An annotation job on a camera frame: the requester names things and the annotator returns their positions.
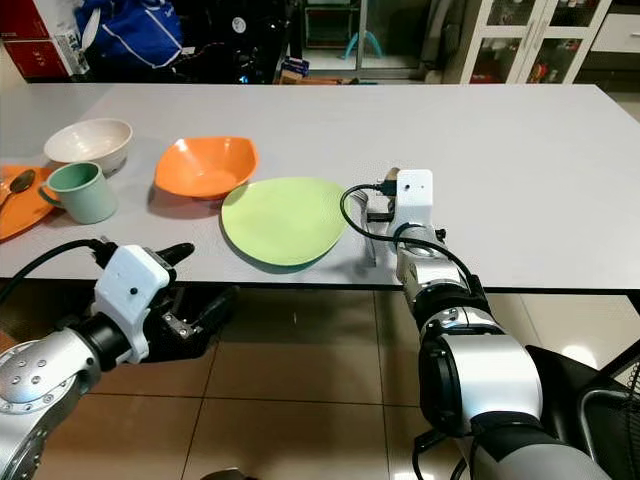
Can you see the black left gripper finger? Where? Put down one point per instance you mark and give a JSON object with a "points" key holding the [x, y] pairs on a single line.
{"points": [[220, 305], [178, 252]]}

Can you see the silver metal cutlery piece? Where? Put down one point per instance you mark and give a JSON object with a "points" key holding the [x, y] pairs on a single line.
{"points": [[371, 248]]}

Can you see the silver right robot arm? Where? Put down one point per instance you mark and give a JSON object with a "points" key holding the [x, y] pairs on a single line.
{"points": [[490, 380]]}

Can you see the orange bowl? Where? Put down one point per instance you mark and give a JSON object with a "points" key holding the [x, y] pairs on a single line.
{"points": [[205, 168]]}

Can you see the light green plate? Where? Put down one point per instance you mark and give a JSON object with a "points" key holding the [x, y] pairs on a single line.
{"points": [[285, 220]]}

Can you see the white bowl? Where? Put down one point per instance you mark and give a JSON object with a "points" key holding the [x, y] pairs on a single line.
{"points": [[88, 140]]}

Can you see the grey robot foot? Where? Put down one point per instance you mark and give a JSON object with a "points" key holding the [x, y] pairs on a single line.
{"points": [[225, 474]]}

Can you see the orange flat plate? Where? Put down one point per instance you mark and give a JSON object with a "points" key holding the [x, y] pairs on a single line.
{"points": [[25, 218]]}

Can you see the small colourful box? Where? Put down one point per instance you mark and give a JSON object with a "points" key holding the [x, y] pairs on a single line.
{"points": [[297, 70]]}

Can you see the teal plastic stool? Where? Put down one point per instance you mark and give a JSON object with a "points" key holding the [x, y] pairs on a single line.
{"points": [[363, 43]]}

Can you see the blue bag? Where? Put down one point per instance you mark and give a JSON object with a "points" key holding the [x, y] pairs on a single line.
{"points": [[135, 32]]}

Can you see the white glass door cabinet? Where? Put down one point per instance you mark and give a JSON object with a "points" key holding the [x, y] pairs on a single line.
{"points": [[540, 40]]}

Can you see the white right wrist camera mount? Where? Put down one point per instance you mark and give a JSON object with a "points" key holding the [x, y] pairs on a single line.
{"points": [[415, 200]]}

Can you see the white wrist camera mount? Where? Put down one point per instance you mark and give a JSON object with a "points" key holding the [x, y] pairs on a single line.
{"points": [[130, 295], [415, 200]]}

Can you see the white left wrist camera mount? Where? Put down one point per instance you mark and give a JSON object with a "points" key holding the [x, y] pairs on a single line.
{"points": [[130, 295]]}

